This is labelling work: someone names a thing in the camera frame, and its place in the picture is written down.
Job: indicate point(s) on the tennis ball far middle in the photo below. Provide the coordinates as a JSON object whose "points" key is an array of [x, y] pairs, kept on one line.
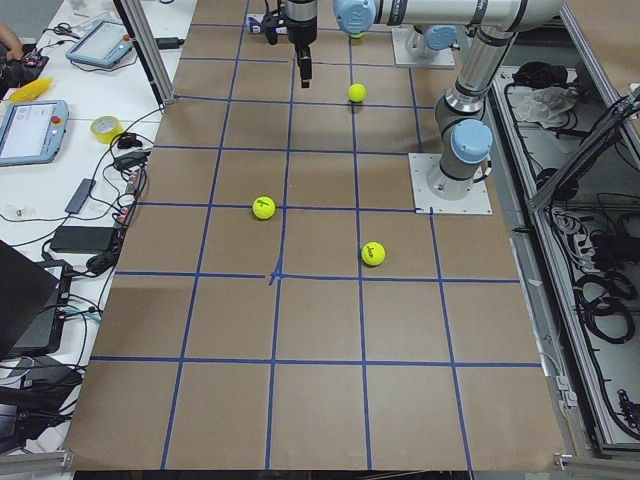
{"points": [[357, 93]]}

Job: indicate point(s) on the tennis ball centre left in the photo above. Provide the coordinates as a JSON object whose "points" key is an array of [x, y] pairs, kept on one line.
{"points": [[264, 208]]}

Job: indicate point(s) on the tennis ball centre right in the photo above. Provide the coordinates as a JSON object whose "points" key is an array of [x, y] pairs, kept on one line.
{"points": [[373, 253]]}

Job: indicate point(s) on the person hand at edge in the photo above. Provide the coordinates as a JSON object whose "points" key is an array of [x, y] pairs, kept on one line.
{"points": [[11, 42]]}

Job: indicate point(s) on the far blue teach pendant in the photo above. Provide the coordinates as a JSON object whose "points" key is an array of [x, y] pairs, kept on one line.
{"points": [[103, 46]]}

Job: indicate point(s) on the blue teach pendant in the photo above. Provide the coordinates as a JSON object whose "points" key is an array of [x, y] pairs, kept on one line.
{"points": [[32, 132], [103, 46]]}

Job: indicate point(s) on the yellow tape roll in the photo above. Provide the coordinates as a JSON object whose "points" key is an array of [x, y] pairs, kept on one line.
{"points": [[106, 128]]}

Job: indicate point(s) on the black scissors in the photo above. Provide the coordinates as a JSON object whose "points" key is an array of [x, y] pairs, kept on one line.
{"points": [[65, 29]]}

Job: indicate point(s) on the white crumpled cloth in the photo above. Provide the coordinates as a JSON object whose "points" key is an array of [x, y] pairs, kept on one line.
{"points": [[546, 106]]}

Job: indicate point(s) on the grey usb hub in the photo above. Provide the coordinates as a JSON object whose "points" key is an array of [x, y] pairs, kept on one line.
{"points": [[80, 196]]}

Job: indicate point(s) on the yellow plastic brush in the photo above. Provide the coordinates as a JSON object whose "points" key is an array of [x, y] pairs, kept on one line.
{"points": [[32, 90]]}

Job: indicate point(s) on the near blue teach pendant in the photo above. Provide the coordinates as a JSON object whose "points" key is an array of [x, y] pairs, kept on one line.
{"points": [[32, 132]]}

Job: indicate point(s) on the black power brick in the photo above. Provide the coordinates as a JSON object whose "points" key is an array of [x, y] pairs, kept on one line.
{"points": [[81, 239]]}

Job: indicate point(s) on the black laptop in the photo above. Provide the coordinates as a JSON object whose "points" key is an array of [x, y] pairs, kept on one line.
{"points": [[33, 295]]}

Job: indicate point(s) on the aluminium frame post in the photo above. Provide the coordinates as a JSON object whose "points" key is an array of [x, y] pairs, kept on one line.
{"points": [[135, 21]]}

